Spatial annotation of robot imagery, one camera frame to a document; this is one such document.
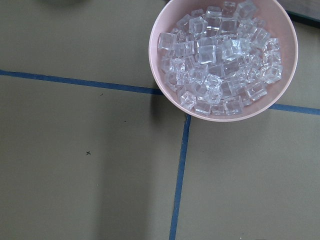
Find clear plastic ice cubes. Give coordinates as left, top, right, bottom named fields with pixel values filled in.
left=158, top=0, right=283, bottom=116

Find pink bowl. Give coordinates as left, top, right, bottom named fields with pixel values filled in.
left=148, top=0, right=298, bottom=122

